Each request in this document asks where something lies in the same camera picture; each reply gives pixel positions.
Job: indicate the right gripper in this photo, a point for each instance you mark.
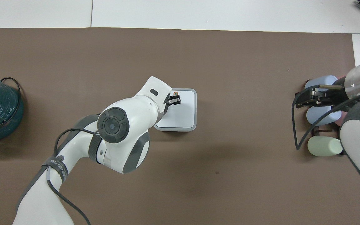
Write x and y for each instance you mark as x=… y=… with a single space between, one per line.
x=337 y=97

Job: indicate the white square trash can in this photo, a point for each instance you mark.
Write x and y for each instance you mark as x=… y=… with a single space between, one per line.
x=183 y=114

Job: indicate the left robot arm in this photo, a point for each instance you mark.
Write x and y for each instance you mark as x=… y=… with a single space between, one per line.
x=73 y=156

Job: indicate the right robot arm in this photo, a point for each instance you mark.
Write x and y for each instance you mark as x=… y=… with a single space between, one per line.
x=359 y=137

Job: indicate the light blue cylinder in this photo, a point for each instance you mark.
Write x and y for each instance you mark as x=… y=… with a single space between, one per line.
x=322 y=81
x=320 y=115

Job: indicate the black rack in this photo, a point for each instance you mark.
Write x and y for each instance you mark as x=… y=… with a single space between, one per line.
x=318 y=131

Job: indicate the light green cylinder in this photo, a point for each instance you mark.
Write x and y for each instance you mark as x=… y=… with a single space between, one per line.
x=325 y=146

